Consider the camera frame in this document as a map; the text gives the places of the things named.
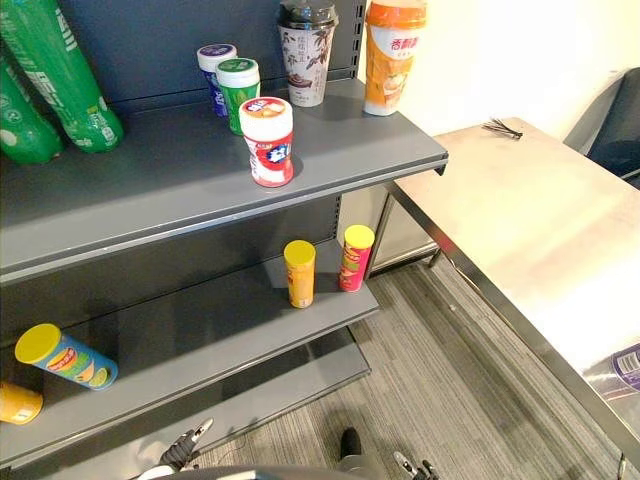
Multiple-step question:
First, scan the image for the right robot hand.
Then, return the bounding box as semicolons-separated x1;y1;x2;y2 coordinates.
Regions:
391;450;442;480

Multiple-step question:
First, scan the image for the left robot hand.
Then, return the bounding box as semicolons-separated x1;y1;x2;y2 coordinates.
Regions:
159;417;216;472

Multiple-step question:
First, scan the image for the blue chips can yellow lid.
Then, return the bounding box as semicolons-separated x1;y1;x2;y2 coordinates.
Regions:
14;323;120;392

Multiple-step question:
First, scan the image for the red chips can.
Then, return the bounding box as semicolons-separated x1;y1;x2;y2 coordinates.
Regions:
338;224;377;294

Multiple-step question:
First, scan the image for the purple label gum bottle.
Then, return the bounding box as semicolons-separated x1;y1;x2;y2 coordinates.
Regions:
581;339;640;416

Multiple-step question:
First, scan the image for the grey metal shelf unit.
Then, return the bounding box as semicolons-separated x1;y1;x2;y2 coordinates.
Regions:
0;0;450;480

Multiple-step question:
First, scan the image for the red gum bottle white lid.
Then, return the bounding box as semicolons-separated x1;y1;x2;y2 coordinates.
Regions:
238;96;296;188

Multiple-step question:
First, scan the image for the green gum bottle white lid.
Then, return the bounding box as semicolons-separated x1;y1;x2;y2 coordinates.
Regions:
215;57;262;137

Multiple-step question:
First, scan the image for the blue gum bottle white lid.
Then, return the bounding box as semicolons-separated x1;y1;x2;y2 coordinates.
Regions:
196;43;239;119

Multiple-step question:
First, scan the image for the dark robot foot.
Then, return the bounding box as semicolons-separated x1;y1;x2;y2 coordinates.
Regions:
339;426;363;460

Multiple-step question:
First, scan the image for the grey robot body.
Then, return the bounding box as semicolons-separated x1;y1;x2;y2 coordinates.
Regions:
143;453;392;480

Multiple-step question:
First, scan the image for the stainless steel table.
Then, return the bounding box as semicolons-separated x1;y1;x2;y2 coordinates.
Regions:
367;116;640;480

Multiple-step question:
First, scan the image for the small green soda bottle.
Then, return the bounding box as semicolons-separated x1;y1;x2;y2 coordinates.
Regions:
0;49;66;166

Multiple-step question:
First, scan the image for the black chair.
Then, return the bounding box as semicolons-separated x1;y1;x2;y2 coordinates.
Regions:
563;66;640;189

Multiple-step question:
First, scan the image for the large green soda bottle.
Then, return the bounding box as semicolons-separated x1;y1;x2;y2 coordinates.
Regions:
0;0;125;154

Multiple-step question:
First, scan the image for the orange milk tea cup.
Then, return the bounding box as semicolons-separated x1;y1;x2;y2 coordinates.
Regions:
363;0;430;117

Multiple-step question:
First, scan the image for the brown milk tea cup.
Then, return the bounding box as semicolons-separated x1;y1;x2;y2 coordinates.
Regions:
276;0;341;109

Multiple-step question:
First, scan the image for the bundle of black cable ties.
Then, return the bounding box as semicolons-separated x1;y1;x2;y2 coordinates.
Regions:
481;117;524;142

